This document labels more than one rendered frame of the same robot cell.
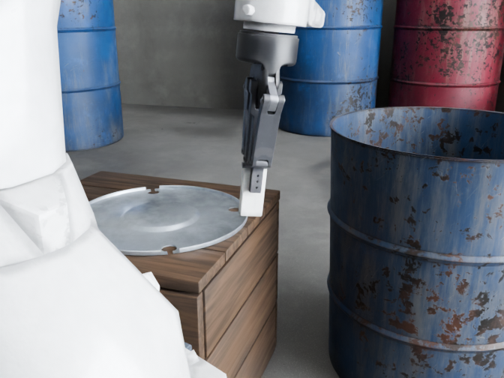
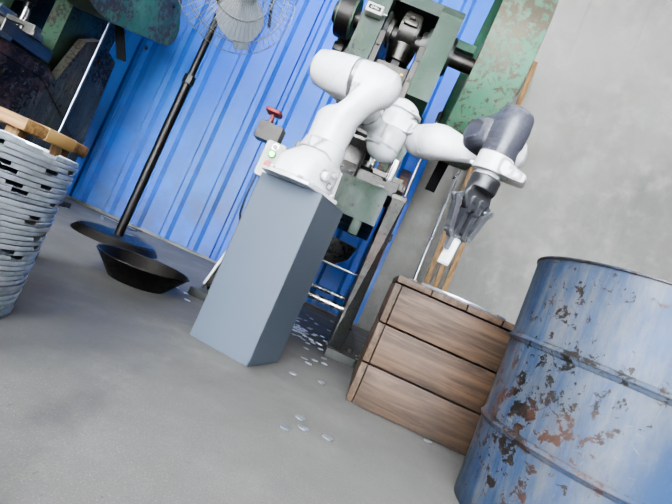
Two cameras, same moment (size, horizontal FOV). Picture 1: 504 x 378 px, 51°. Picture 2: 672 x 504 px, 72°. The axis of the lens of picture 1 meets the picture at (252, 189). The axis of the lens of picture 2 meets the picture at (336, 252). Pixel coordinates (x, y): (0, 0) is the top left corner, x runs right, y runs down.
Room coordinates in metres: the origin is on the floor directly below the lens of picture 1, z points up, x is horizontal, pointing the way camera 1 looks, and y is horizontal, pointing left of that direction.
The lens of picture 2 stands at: (0.16, -1.07, 0.30)
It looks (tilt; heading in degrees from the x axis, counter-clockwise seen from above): 2 degrees up; 77
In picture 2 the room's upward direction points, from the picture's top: 24 degrees clockwise
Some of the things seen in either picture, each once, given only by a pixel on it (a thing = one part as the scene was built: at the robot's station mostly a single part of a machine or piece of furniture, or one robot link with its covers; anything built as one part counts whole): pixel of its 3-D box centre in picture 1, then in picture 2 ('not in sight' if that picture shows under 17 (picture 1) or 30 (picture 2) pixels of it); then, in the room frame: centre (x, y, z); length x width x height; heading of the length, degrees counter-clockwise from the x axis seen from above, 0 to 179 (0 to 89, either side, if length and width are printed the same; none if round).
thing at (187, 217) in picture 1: (160, 215); (455, 300); (0.81, 0.15, 0.35); 0.29 x 0.29 x 0.01
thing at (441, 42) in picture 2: not in sight; (359, 153); (0.55, 1.04, 0.83); 0.79 x 0.43 x 1.34; 75
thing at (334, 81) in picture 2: not in sight; (347, 86); (0.29, 0.24, 0.78); 0.25 x 0.18 x 0.11; 65
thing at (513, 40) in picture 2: not in sight; (471, 79); (0.86, 0.91, 1.33); 1.03 x 0.28 x 0.82; 75
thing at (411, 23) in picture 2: not in sight; (400, 52); (0.51, 0.90, 1.27); 0.21 x 0.12 x 0.34; 75
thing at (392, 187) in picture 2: not in sight; (345, 177); (0.51, 0.90, 0.68); 0.45 x 0.30 x 0.06; 165
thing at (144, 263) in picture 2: not in sight; (140, 272); (-0.04, 0.53, 0.04); 0.30 x 0.30 x 0.07
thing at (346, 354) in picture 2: not in sight; (379, 251); (0.80, 0.97, 0.45); 0.92 x 0.12 x 0.90; 75
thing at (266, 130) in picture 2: not in sight; (264, 146); (0.15, 0.76, 0.62); 0.10 x 0.06 x 0.20; 165
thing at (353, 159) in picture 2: not in sight; (349, 158); (0.46, 0.73, 0.72); 0.25 x 0.14 x 0.14; 75
